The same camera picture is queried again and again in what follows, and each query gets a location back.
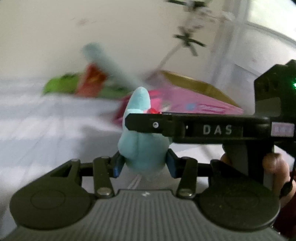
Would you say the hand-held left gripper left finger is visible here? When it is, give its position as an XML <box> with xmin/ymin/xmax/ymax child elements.
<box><xmin>50</xmin><ymin>152</ymin><xmax>126</xmax><ymax>198</ymax></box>

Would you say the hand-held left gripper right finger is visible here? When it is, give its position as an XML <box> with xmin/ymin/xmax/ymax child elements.
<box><xmin>165</xmin><ymin>149</ymin><xmax>250</xmax><ymax>199</ymax></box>

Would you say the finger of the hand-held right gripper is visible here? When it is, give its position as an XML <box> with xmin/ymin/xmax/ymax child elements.
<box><xmin>125</xmin><ymin>113</ymin><xmax>174</xmax><ymax>137</ymax></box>

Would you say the light blue plush toy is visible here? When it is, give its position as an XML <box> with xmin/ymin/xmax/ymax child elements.
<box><xmin>117</xmin><ymin>87</ymin><xmax>172</xmax><ymax>179</ymax></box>

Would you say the long green toothpaste box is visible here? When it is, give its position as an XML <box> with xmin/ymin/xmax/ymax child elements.
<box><xmin>43</xmin><ymin>72</ymin><xmax>131</xmax><ymax>100</ymax></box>

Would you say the person's right hand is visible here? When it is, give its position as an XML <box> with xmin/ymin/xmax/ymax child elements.
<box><xmin>262</xmin><ymin>152</ymin><xmax>296</xmax><ymax>208</ymax></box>

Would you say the pink cardboard box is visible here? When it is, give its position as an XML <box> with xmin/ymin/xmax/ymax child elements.
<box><xmin>113</xmin><ymin>70</ymin><xmax>244</xmax><ymax>127</ymax></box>

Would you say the light blue tube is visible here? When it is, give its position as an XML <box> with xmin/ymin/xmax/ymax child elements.
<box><xmin>82</xmin><ymin>43</ymin><xmax>142</xmax><ymax>91</ymax></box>

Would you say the red snack packet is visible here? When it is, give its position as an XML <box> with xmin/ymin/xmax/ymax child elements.
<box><xmin>75</xmin><ymin>64</ymin><xmax>109</xmax><ymax>98</ymax></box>

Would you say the striped blue white bedsheet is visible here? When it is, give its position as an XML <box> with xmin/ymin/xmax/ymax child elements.
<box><xmin>0</xmin><ymin>77</ymin><xmax>232</xmax><ymax>234</ymax></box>

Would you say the person's maroon garment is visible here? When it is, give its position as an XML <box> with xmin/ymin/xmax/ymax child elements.
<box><xmin>274</xmin><ymin>197</ymin><xmax>296</xmax><ymax>239</ymax></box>

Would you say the white window frame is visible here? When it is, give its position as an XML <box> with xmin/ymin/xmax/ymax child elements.
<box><xmin>215</xmin><ymin>0</ymin><xmax>296</xmax><ymax>98</ymax></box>

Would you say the black wrist strap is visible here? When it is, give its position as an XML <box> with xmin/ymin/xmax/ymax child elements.
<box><xmin>279</xmin><ymin>179</ymin><xmax>294</xmax><ymax>205</ymax></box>

